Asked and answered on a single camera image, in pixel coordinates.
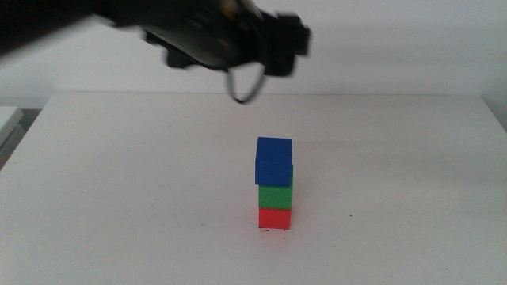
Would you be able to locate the red cube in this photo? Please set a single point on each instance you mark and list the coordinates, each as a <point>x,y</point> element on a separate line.
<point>275,219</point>

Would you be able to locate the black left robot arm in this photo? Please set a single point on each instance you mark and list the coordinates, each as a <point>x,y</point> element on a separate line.
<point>47,16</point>

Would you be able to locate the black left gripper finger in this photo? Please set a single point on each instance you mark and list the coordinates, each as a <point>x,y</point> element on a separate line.
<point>295,35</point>
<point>279,65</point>

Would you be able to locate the green cube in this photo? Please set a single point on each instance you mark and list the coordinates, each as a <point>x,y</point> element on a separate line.
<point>275,197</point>

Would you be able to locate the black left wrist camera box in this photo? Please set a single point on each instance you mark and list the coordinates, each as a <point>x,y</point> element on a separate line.
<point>180,59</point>

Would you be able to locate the blue cube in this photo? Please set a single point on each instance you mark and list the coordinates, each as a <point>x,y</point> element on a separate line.
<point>273,162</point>

